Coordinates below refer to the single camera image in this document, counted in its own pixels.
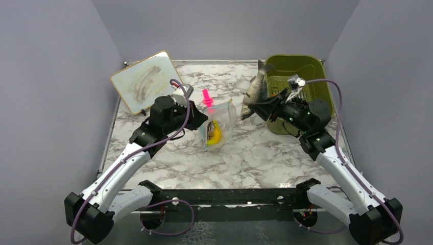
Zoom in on wood framed whiteboard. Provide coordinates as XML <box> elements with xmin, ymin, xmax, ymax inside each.
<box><xmin>110</xmin><ymin>51</ymin><xmax>182</xmax><ymax>115</ymax></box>

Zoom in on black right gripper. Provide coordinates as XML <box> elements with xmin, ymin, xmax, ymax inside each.
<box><xmin>250</xmin><ymin>88</ymin><xmax>311</xmax><ymax>133</ymax></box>

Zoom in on black toy grapes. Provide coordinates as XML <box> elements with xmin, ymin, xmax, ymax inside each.
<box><xmin>291</xmin><ymin>97</ymin><xmax>309</xmax><ymax>107</ymax></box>

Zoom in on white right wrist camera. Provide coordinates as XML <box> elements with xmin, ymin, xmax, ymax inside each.
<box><xmin>286</xmin><ymin>75</ymin><xmax>306</xmax><ymax>102</ymax></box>

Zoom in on yellow toy banana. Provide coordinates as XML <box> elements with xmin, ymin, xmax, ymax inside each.
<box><xmin>206</xmin><ymin>120</ymin><xmax>222</xmax><ymax>146</ymax></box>

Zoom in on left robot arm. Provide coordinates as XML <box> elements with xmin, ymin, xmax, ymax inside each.
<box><xmin>64</xmin><ymin>95</ymin><xmax>208</xmax><ymax>244</ymax></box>

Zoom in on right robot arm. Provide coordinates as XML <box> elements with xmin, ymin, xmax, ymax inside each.
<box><xmin>248</xmin><ymin>90</ymin><xmax>402</xmax><ymax>244</ymax></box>

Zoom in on grey toy fish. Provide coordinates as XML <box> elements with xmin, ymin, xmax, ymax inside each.
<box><xmin>240</xmin><ymin>60</ymin><xmax>273</xmax><ymax>120</ymax></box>

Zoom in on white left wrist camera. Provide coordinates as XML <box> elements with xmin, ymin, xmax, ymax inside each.
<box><xmin>171</xmin><ymin>84</ymin><xmax>194</xmax><ymax>108</ymax></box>

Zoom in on clear zip top bag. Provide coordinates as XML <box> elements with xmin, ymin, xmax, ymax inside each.
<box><xmin>199</xmin><ymin>99</ymin><xmax>237</xmax><ymax>151</ymax></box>

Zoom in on pink plastic bag clip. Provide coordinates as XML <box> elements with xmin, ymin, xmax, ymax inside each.
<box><xmin>202</xmin><ymin>89</ymin><xmax>213</xmax><ymax>108</ymax></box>

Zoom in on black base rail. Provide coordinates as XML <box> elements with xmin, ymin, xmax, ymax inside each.
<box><xmin>137</xmin><ymin>181</ymin><xmax>318</xmax><ymax>225</ymax></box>

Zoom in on green plastic bin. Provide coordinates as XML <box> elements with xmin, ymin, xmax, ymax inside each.
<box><xmin>264</xmin><ymin>54</ymin><xmax>334</xmax><ymax>115</ymax></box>

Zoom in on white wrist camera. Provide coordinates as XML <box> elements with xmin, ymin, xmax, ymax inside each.
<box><xmin>286</xmin><ymin>75</ymin><xmax>306</xmax><ymax>102</ymax></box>
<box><xmin>171</xmin><ymin>84</ymin><xmax>194</xmax><ymax>108</ymax></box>

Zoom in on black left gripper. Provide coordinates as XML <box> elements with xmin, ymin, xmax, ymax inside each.
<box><xmin>164</xmin><ymin>99</ymin><xmax>209</xmax><ymax>135</ymax></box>

